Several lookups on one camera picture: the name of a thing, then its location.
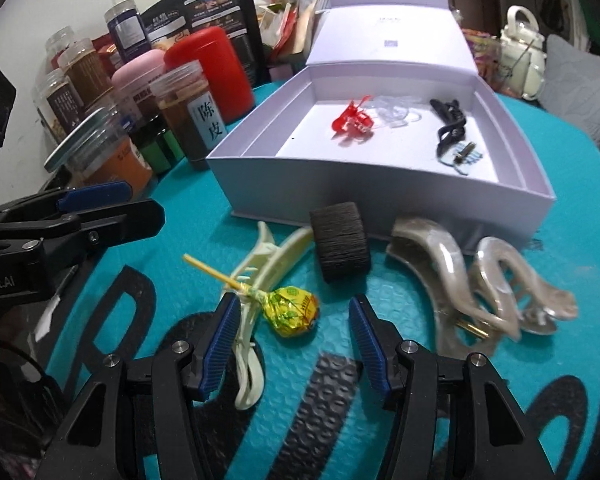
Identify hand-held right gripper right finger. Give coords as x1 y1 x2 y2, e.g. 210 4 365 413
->
348 294 557 480

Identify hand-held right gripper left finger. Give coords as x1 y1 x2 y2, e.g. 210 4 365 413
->
34 292 243 480

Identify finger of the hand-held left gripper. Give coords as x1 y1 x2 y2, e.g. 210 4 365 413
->
0 198 167 262
0 181 134 222

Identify yellow green lollipop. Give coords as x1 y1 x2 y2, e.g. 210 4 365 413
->
182 253 321 339

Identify black velvet hair roll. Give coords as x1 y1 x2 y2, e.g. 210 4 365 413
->
309 201 372 285

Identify cream hair claw clip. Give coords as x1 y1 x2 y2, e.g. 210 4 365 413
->
222 220 315 411

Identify translucent beige curved hair clip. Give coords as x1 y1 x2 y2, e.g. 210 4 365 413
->
386 216 481 361

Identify pale lavender gift box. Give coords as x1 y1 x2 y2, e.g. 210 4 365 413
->
206 0 557 241

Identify translucent beige wavy hair claw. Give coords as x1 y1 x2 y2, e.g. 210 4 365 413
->
467 236 580 343

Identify small pale blue hair clip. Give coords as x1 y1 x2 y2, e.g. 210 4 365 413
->
437 141 482 177

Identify red flower hair clip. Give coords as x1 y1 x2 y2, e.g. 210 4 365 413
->
330 92 376 143

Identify clear plastic hair clip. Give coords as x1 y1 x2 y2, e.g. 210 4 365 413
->
371 94 425 129

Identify jar with white square lid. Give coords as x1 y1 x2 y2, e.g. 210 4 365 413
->
44 107 155 201

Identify teal bubble mat black letters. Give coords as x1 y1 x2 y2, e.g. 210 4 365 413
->
45 82 600 480

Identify clear jar of beans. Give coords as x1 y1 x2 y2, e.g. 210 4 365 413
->
32 67 88 146

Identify dark green jar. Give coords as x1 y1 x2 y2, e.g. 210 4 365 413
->
130 115 185 176

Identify clear jar brown grains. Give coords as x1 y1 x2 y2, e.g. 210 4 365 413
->
57 37 116 111

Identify clear jar red label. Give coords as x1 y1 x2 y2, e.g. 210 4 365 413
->
45 25 83 68

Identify spice jar translucent lid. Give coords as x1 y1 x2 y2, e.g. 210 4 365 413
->
152 59 229 171

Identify pink bottle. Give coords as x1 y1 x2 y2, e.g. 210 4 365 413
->
111 49 168 126

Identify red carton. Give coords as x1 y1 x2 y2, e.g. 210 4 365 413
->
92 34 126 73

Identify dark blue label jar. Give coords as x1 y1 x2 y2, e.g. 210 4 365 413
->
104 0 153 63

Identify red canister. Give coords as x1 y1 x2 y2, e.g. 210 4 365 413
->
164 26 256 121

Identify black printed pouch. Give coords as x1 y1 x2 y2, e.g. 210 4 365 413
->
140 0 266 91

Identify red snack packet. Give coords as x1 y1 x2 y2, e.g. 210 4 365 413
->
270 2 311 61

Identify snack tub red print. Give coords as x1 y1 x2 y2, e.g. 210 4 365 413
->
462 27 503 93

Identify white teapot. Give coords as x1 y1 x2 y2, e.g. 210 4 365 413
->
499 5 548 101

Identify grey leaf chair cover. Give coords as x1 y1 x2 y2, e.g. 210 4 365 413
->
537 34 600 151

